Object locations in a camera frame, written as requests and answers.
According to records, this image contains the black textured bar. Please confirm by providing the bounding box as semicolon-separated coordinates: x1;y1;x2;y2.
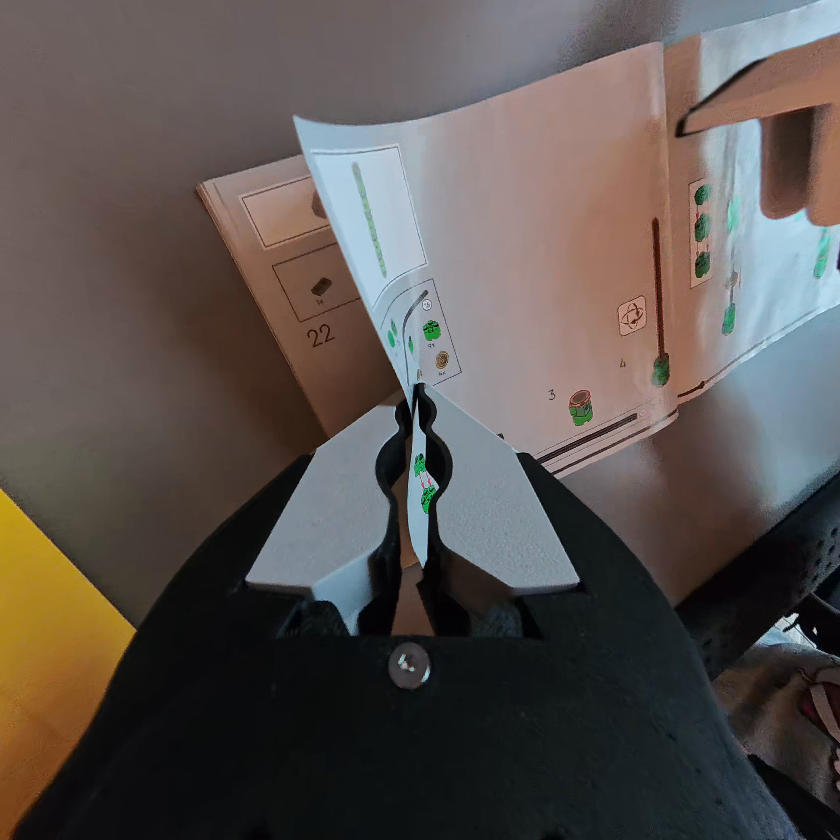
676;469;840;680

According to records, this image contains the grey desk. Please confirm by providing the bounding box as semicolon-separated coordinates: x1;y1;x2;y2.
0;0;840;657

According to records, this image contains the person's grey printed clothing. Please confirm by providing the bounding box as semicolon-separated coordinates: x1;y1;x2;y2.
712;613;840;798

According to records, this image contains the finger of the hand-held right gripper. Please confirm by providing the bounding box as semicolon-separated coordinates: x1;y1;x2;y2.
675;31;840;227

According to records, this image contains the yellow plastic bin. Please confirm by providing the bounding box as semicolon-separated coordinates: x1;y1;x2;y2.
0;489;137;840

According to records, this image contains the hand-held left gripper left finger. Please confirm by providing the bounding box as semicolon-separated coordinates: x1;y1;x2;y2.
245;386;417;637

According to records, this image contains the brick set instruction booklet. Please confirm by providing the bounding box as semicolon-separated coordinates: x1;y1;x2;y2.
196;0;840;572

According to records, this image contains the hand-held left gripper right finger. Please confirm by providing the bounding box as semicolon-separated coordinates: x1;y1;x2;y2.
416;384;581;637

